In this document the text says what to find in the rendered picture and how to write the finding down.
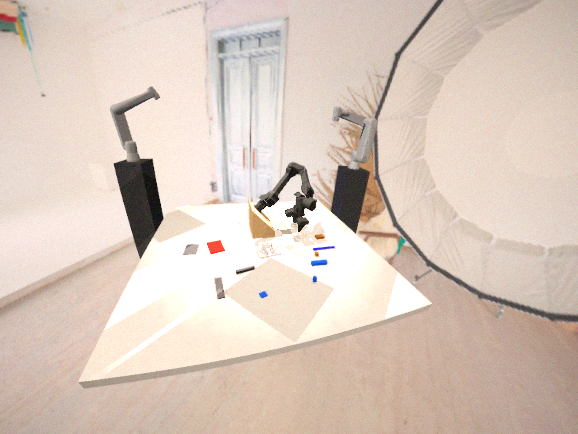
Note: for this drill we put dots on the red flat rectangular plate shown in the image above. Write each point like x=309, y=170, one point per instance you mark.
x=215, y=246

